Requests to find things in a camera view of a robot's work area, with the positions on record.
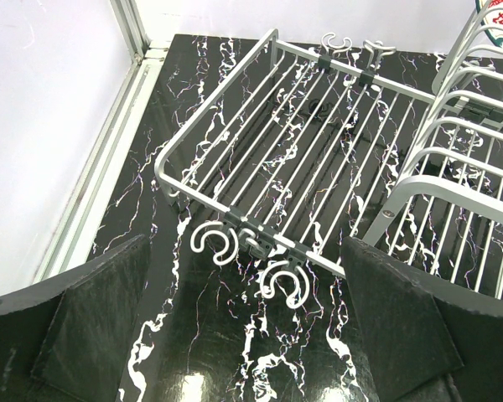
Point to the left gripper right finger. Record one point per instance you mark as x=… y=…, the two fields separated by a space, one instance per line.
x=425 y=338

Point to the grey wire dish rack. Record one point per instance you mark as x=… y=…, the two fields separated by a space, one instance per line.
x=298 y=149

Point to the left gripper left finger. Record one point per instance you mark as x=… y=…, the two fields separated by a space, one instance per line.
x=67 y=338

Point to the left aluminium frame post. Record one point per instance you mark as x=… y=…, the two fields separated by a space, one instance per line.
x=131 y=25

